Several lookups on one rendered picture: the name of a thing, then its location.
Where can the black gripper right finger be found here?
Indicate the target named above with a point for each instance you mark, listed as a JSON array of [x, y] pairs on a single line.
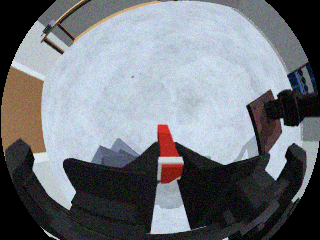
[[205, 183]]

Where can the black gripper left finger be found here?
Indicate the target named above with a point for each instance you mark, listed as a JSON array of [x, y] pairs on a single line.
[[135, 183]]

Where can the grey flat panel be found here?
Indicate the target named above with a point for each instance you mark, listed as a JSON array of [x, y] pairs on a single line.
[[119, 155]]

